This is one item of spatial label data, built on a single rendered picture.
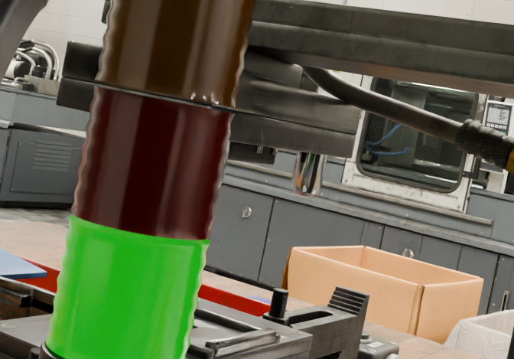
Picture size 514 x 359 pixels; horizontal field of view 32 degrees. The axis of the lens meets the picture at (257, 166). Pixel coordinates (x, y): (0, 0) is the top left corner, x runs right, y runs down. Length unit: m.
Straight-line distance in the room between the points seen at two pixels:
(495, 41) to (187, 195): 0.23
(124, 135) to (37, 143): 7.40
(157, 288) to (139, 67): 0.05
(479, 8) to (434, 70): 7.03
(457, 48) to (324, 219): 5.14
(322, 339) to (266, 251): 5.07
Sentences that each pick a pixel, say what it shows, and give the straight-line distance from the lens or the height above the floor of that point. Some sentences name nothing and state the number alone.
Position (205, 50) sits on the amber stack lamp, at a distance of 0.22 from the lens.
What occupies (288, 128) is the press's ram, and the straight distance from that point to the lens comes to 0.51.
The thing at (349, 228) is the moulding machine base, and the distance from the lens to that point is 5.47.
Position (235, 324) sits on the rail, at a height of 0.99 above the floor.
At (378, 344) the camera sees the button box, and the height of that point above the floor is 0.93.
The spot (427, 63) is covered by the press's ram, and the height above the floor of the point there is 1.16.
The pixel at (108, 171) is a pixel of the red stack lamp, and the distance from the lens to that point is 0.23.
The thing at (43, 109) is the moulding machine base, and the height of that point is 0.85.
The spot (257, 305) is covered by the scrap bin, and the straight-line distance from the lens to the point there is 0.81.
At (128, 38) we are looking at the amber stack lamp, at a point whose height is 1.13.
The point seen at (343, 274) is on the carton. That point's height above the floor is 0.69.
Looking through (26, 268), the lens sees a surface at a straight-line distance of 0.66.
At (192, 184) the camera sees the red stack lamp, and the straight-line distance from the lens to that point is 0.23.
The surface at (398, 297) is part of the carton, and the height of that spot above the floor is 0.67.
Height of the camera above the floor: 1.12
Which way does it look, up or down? 3 degrees down
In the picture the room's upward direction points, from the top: 11 degrees clockwise
